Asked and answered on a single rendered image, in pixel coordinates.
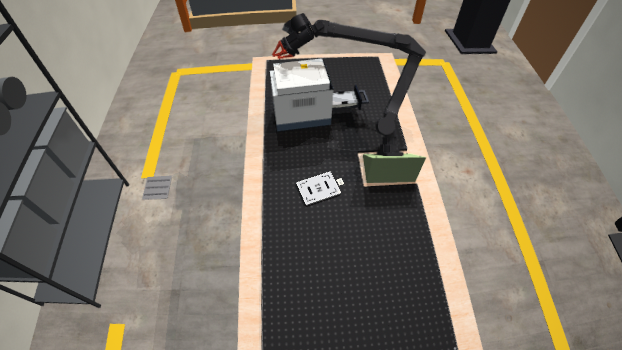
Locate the white sheet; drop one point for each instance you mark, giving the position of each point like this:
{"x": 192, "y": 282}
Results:
{"x": 338, "y": 98}

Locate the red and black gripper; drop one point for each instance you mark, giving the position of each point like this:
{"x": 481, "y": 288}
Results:
{"x": 291, "y": 48}

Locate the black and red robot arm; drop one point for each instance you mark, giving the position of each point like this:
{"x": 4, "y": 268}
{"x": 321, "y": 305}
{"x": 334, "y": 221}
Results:
{"x": 386, "y": 125}

